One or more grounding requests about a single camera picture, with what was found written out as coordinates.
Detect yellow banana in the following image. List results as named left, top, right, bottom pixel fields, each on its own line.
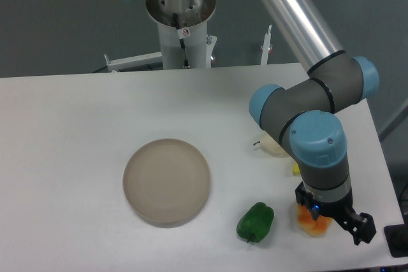
left=292, top=163, right=300, bottom=176

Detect grey metal frame bar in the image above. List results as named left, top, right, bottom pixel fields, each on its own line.
left=378, top=99, right=407, bottom=142

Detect white left support bracket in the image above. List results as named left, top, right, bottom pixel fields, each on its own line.
left=104, top=52, right=162, bottom=71

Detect white right support bracket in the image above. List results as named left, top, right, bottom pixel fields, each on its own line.
left=260, top=24, right=273, bottom=65

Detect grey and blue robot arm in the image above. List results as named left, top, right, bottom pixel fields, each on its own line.
left=146, top=0, right=379, bottom=244

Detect black box at table edge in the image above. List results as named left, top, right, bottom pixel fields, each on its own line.
left=384, top=224, right=407, bottom=258

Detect white pear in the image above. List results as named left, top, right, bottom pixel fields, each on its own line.
left=252, top=133, right=289, bottom=157

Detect green bell pepper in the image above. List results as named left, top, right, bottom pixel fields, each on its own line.
left=236, top=202, right=275, bottom=243

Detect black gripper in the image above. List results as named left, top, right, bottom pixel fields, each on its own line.
left=295, top=182, right=376, bottom=245

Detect beige round plate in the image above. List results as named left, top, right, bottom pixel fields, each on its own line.
left=122, top=138, right=211, bottom=228

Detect white support bracket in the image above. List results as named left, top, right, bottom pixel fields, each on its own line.
left=104, top=52, right=162, bottom=71
left=260, top=24, right=273, bottom=65

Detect orange knotted bread roll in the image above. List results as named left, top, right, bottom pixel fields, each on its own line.
left=296, top=204, right=333, bottom=237

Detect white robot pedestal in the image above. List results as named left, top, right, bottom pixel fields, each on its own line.
left=146, top=0, right=216, bottom=69

